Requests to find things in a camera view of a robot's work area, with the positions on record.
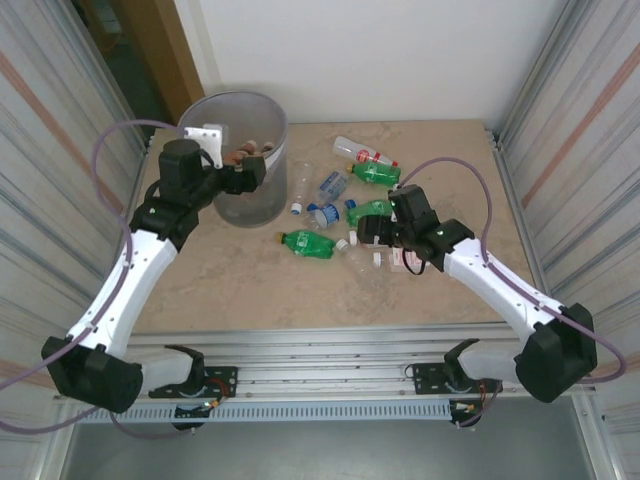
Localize green bottle yellow cap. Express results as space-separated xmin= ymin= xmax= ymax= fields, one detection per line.
xmin=344 ymin=160 xmax=404 ymax=187
xmin=273 ymin=228 xmax=337 ymax=261
xmin=345 ymin=198 xmax=396 ymax=226

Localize square bottle purple label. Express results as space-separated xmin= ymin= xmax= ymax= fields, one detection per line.
xmin=348 ymin=229 xmax=399 ymax=252

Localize wide clear bottle white cap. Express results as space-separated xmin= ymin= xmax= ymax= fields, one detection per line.
xmin=334 ymin=238 xmax=396 ymax=286

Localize square bottle red label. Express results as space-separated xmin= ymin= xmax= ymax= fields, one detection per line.
xmin=372 ymin=249 xmax=426 ymax=276

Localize crushed blue label bottle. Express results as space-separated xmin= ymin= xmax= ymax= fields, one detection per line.
xmin=305 ymin=198 xmax=357 ymax=232

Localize slim clear bottle white cap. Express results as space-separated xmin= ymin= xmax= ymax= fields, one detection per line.
xmin=291 ymin=162 xmax=315 ymax=216

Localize pale blue label bottle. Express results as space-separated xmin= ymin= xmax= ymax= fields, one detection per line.
xmin=309 ymin=169 xmax=349 ymax=214

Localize clear bottle red label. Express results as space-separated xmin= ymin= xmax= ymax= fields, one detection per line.
xmin=332 ymin=135 xmax=401 ymax=169

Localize clear plastic bin liner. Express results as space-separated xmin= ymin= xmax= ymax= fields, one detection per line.
xmin=177 ymin=89 xmax=290 ymax=174

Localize grey mesh waste bin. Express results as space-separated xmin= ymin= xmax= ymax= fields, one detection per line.
xmin=177 ymin=89 xmax=290 ymax=230

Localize brown wooden door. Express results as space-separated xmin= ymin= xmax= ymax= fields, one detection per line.
xmin=74 ymin=0 xmax=169 ymax=139

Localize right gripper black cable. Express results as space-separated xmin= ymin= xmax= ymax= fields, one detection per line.
xmin=401 ymin=249 xmax=427 ymax=277

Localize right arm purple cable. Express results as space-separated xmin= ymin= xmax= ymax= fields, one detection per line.
xmin=398 ymin=157 xmax=627 ymax=430

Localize wooden door frame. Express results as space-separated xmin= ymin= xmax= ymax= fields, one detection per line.
xmin=149 ymin=0 xmax=206 ymax=109

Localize aluminium frame rails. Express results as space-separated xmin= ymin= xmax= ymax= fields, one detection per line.
xmin=52 ymin=322 xmax=599 ymax=407

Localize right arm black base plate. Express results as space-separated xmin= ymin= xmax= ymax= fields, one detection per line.
xmin=410 ymin=360 xmax=504 ymax=400

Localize grey slotted cable duct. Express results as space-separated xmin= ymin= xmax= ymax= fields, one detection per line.
xmin=72 ymin=402 xmax=454 ymax=425

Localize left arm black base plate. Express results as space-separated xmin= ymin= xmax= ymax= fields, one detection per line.
xmin=148 ymin=365 xmax=239 ymax=400

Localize red black power wires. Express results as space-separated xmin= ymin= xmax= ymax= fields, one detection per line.
xmin=449 ymin=383 xmax=501 ymax=416
xmin=199 ymin=378 xmax=236 ymax=410

